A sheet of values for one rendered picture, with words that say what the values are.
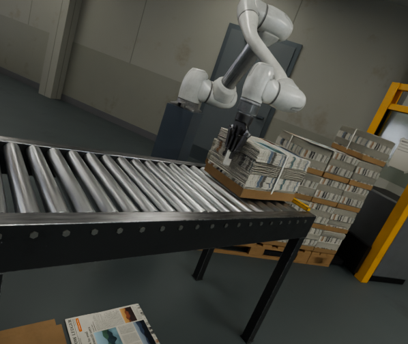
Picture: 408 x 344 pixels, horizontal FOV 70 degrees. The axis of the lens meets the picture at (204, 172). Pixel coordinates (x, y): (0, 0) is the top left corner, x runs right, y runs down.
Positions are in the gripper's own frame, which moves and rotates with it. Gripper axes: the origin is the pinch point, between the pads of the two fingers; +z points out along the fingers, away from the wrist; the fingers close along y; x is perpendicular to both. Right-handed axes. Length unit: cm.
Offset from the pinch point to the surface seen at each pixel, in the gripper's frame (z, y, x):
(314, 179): 11, 27, -133
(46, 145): 14, 23, 66
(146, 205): 15, -18, 45
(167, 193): 14.6, -9.5, 32.4
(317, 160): -4, 29, -127
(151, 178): 14.6, 3.1, 32.7
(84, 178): 15, -1, 59
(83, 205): 15, -19, 64
